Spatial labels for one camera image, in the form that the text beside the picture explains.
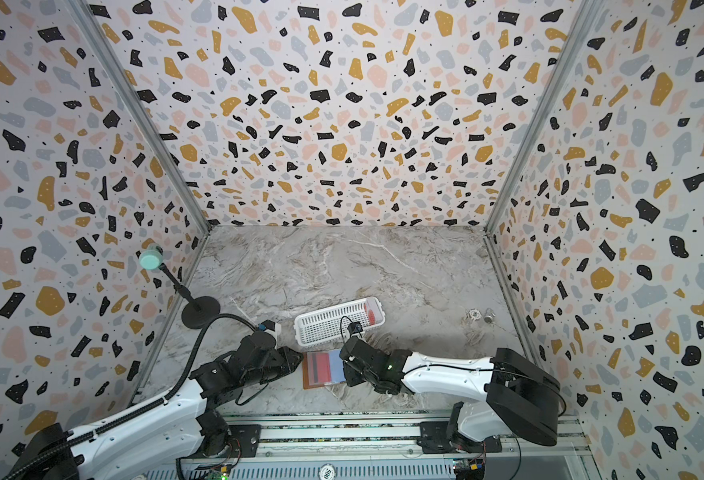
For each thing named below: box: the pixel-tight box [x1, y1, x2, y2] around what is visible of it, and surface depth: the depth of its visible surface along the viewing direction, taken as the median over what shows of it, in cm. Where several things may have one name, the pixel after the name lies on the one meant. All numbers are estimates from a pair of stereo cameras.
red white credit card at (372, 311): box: [364, 298, 383, 326], surface depth 96 cm
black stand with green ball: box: [139, 244, 221, 329], surface depth 96 cm
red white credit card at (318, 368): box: [307, 352, 332, 386], surface depth 86 cm
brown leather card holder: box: [302, 350, 346, 390], surface depth 86 cm
